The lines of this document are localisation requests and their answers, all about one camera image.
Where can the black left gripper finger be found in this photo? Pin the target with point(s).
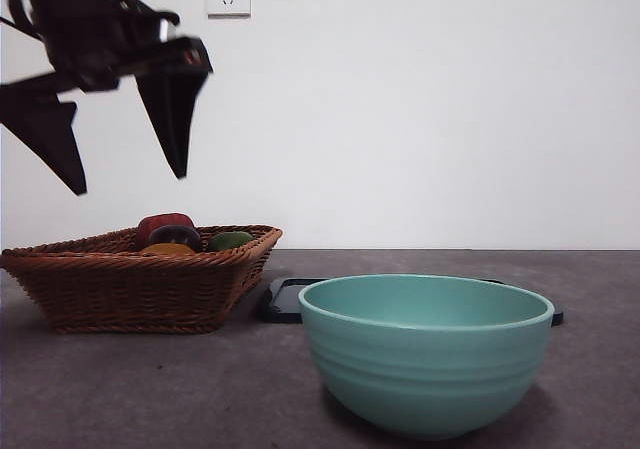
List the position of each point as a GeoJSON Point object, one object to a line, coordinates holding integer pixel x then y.
{"type": "Point", "coordinates": [172, 114]}
{"type": "Point", "coordinates": [45, 129]}

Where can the brown kiwifruit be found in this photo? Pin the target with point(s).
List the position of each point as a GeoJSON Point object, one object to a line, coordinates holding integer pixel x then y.
{"type": "Point", "coordinates": [167, 249]}

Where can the teal ribbed bowl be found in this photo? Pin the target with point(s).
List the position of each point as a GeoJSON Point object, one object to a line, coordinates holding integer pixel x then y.
{"type": "Point", "coordinates": [430, 374]}

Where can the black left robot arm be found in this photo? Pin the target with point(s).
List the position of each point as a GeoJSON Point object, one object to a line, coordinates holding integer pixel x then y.
{"type": "Point", "coordinates": [80, 24]}

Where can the red bell pepper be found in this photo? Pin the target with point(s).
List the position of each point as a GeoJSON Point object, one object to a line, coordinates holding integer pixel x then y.
{"type": "Point", "coordinates": [162, 221]}

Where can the dark purple round fruit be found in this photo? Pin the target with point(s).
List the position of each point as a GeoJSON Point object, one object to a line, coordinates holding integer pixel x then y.
{"type": "Point", "coordinates": [180, 236]}

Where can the green pepper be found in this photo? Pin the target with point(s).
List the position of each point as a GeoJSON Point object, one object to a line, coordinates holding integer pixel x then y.
{"type": "Point", "coordinates": [230, 240]}

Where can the brown wicker basket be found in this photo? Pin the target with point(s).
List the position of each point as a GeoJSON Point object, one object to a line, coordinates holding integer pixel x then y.
{"type": "Point", "coordinates": [125, 289]}

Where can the dark teal rectangular tray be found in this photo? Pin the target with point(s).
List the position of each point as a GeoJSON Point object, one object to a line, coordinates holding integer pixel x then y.
{"type": "Point", "coordinates": [282, 301]}

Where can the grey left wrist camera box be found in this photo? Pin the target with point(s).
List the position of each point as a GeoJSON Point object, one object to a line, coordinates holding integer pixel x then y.
{"type": "Point", "coordinates": [164, 29]}

